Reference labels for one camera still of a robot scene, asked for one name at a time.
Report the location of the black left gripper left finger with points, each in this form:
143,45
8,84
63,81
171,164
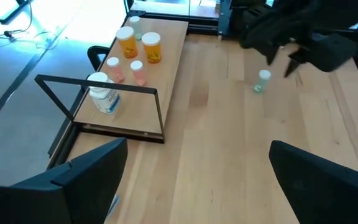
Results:
98,180

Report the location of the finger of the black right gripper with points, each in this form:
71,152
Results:
272,56
331,53

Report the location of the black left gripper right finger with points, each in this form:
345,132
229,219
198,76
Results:
315,186

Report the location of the small green pill bottle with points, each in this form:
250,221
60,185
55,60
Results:
136,28
262,79

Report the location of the white melatonin bottle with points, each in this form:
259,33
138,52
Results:
106,99

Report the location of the small pink pill bottle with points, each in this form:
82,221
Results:
116,71
138,74

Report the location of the orange pill bottle white cap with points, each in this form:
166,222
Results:
127,43
152,49

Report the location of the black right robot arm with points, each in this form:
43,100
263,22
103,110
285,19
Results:
337,12

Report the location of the black desk leg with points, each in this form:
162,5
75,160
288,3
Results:
11,14

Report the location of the black table rail frame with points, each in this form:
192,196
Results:
197,23

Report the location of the wooden shelf with black frame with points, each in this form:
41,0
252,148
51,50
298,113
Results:
166,62

